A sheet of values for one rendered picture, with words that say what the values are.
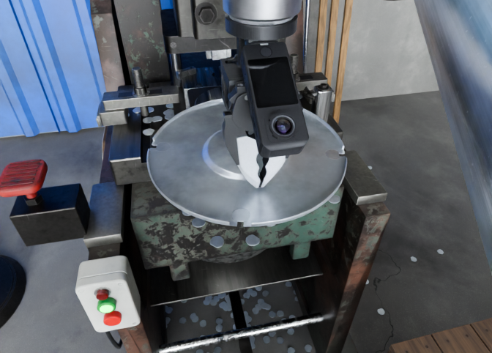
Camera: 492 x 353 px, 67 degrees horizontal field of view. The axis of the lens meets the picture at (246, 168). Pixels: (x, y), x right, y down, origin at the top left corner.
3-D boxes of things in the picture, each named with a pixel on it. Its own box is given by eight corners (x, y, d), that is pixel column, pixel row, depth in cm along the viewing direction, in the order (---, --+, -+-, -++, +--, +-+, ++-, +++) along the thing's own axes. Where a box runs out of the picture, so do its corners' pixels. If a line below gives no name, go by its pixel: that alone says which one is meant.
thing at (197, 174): (121, 220, 45) (119, 217, 44) (170, 97, 66) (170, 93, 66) (362, 233, 44) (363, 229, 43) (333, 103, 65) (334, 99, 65)
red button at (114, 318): (123, 324, 61) (119, 316, 59) (105, 327, 60) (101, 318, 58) (123, 318, 62) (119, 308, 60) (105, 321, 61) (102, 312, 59)
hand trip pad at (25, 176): (54, 222, 57) (36, 185, 52) (12, 228, 56) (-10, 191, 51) (62, 192, 62) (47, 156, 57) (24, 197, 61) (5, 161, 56)
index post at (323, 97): (326, 131, 73) (334, 86, 67) (312, 133, 72) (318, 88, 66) (321, 124, 75) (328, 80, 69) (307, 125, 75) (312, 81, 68)
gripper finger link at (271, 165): (272, 161, 52) (276, 104, 47) (284, 189, 48) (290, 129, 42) (251, 164, 52) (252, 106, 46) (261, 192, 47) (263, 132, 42)
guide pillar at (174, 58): (184, 86, 81) (176, 21, 73) (173, 87, 81) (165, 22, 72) (183, 82, 83) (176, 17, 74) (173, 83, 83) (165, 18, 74)
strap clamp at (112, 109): (181, 118, 77) (176, 71, 70) (98, 127, 74) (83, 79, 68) (180, 104, 81) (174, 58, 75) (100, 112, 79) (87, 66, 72)
